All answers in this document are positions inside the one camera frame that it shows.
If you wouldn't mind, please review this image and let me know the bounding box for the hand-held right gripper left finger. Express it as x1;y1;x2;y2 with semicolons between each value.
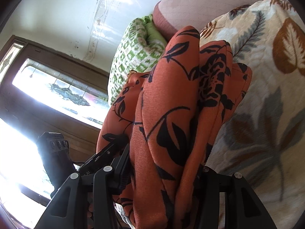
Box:
36;144;131;229

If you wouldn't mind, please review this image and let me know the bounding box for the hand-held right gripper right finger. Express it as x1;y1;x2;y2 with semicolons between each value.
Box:
198;167;277;229

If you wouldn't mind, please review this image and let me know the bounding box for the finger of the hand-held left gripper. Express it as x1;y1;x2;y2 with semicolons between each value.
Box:
95;135;129;159

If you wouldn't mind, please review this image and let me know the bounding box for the orange floral garment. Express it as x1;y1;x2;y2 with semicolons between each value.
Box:
96;25;253;229

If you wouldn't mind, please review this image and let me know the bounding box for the person's left hand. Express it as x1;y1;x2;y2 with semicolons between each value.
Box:
86;194;96;220

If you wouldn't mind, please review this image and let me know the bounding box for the wooden framed stained glass window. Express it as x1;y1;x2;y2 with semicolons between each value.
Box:
0;35;110;220

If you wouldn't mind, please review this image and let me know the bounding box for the green patterned pillow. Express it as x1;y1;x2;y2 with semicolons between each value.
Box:
108;14;168;106

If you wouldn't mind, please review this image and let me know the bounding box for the leaf-printed quilted blanket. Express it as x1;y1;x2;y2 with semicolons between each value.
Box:
200;0;305;229

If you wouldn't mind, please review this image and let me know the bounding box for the pink padded headboard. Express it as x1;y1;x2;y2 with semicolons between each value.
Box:
152;0;284;41

